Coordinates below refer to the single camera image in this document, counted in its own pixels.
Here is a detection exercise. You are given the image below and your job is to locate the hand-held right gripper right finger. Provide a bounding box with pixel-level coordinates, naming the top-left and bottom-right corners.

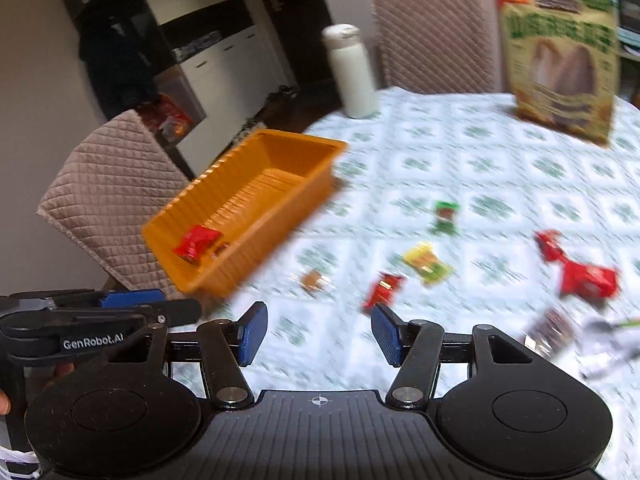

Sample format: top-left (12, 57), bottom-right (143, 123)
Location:
top-left (370, 303), bottom-right (539, 410)

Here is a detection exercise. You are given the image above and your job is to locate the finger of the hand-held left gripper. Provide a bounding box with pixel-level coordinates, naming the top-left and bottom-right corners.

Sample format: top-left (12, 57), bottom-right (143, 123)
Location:
top-left (51, 288), bottom-right (167, 312)
top-left (139, 298), bottom-right (202, 327)

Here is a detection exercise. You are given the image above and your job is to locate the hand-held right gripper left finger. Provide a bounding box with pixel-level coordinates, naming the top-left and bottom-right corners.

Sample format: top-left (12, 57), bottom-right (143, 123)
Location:
top-left (100, 301), bottom-right (269, 409)

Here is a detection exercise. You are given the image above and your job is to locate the small red foil packet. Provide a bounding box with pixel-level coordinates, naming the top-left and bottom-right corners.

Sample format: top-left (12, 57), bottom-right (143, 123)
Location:
top-left (362, 271), bottom-right (406, 311)

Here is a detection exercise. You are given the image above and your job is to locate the yellow candy packet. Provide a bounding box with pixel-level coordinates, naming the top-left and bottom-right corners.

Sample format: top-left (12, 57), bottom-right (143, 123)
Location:
top-left (402, 243), bottom-right (455, 286)

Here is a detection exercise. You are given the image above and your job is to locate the brown clear-wrapped candy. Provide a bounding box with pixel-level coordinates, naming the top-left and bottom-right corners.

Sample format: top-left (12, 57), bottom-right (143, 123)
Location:
top-left (300, 269), bottom-right (331, 292)

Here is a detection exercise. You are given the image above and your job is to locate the dark snack packet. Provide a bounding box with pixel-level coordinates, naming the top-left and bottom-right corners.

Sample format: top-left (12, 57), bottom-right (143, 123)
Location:
top-left (522, 307), bottom-right (583, 358)

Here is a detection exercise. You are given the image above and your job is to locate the orange plastic basket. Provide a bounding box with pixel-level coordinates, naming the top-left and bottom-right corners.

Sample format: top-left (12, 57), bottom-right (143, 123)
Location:
top-left (141, 129), bottom-right (349, 297)

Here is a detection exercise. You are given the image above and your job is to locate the large red snack packet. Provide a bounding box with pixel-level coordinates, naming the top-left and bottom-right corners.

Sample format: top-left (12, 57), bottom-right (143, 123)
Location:
top-left (559, 259), bottom-right (621, 302)

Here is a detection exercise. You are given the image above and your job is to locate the clear dark snack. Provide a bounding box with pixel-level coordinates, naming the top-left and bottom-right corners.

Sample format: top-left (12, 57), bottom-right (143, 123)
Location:
top-left (577, 316), bottom-right (640, 378)

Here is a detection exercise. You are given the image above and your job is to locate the red square snack packet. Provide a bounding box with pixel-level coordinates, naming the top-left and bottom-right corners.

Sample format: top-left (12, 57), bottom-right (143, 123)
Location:
top-left (172, 226), bottom-right (223, 264)

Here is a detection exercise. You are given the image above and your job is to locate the quilted beige chair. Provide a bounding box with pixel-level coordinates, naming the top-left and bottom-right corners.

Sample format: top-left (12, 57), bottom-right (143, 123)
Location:
top-left (36, 109), bottom-right (203, 301)
top-left (371, 0), bottom-right (501, 95)

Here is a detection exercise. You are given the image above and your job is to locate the green wrapped candy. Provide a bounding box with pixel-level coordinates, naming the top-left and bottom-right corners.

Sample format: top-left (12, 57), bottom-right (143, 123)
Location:
top-left (431, 201), bottom-right (461, 236)

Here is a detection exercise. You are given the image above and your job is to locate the white striped clothing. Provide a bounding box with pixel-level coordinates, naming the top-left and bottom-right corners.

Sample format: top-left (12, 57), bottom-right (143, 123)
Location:
top-left (0, 447), bottom-right (41, 480)

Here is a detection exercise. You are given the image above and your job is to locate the small red wrapper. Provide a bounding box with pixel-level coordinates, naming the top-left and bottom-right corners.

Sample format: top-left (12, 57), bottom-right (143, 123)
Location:
top-left (534, 230), bottom-right (568, 263)

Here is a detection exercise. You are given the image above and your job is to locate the clear storage box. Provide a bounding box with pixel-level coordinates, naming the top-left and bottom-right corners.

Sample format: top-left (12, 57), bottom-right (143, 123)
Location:
top-left (135, 67), bottom-right (208, 148)

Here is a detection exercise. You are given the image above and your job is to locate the green patterned tablecloth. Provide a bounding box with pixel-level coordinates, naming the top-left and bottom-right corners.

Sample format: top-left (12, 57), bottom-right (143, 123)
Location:
top-left (200, 86), bottom-right (640, 480)

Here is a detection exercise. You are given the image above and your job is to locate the row of shoes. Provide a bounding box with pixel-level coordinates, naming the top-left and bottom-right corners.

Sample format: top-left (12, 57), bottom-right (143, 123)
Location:
top-left (232, 85), bottom-right (301, 141)

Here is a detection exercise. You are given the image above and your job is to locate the black jacket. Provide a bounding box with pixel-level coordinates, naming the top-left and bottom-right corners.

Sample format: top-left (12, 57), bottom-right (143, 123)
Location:
top-left (77, 10), bottom-right (161, 116)

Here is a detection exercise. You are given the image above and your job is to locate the white cabinet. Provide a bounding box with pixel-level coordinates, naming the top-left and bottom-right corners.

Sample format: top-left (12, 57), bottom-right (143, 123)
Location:
top-left (62, 0), bottom-right (288, 128)

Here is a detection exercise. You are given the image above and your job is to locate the white thermos bottle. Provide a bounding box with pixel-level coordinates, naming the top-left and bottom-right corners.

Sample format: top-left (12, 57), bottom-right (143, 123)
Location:
top-left (321, 24), bottom-right (379, 119)

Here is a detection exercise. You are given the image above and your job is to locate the dark door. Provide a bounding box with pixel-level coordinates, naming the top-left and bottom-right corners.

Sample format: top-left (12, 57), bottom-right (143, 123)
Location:
top-left (247, 0), bottom-right (336, 96)

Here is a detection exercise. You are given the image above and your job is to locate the large sunflower seed bag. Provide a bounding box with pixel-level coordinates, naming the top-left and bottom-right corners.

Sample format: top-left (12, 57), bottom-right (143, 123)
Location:
top-left (492, 0), bottom-right (623, 148)

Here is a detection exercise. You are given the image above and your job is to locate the light blue toaster oven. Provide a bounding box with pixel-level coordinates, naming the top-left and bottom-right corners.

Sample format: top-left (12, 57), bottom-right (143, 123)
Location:
top-left (607, 0), bottom-right (640, 56)

